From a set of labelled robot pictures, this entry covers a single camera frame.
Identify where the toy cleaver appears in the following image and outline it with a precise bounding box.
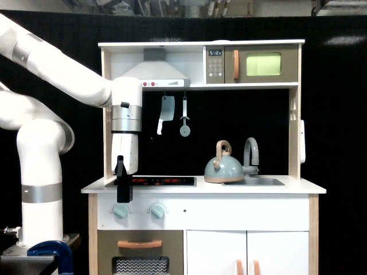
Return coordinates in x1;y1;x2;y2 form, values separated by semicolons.
157;96;175;135

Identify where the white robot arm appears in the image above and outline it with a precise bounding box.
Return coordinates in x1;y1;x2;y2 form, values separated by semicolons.
1;16;142;247

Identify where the right mint stove knob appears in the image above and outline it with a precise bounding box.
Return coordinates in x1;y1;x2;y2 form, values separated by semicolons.
149;203;166;219

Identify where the mint stove knob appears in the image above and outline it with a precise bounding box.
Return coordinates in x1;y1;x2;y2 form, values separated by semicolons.
149;203;166;219
112;203;130;219

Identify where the wooden toy kitchen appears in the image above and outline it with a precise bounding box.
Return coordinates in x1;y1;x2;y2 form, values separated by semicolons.
83;40;325;274

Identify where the grey-blue toy teapot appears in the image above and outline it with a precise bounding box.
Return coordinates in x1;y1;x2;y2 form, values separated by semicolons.
204;140;244;183

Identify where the grey toy faucet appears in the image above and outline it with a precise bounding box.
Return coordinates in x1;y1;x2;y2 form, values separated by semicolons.
243;137;259;178

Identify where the left mint stove knob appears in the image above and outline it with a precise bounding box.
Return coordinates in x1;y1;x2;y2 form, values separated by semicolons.
112;203;130;219

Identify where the toy pizza cutter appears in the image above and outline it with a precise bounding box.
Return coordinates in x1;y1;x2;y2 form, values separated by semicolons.
180;96;190;137

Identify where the left white cabinet door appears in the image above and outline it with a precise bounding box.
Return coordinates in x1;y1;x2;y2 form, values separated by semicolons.
186;230;247;274

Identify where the toy microwave oven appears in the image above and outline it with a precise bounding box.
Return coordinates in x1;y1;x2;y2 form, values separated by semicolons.
205;45;299;84

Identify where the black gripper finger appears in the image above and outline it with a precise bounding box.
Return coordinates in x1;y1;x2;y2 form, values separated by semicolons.
115;155;132;203

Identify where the white cabinet door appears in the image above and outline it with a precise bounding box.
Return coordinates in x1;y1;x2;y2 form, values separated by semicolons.
186;230;247;274
247;231;309;274

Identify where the white toy range hood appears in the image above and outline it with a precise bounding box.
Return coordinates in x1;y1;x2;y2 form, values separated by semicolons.
122;48;191;88

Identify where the blue c-clamp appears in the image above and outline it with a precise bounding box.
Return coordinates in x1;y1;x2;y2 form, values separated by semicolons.
27;241;74;275

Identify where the grey toy sink basin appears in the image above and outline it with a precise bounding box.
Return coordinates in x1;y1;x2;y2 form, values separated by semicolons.
222;177;285;187

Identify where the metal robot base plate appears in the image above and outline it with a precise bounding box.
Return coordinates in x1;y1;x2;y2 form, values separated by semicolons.
1;233;81;274

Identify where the toy oven door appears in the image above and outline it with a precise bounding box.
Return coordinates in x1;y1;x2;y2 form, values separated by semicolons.
97;230;184;274

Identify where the black toy stove top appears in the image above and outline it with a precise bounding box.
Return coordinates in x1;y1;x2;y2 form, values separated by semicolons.
104;176;198;188

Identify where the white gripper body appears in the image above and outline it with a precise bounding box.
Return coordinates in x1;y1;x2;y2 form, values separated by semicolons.
111;133;138;175

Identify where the right white cabinet door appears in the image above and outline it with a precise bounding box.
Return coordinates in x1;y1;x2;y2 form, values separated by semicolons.
247;231;309;274

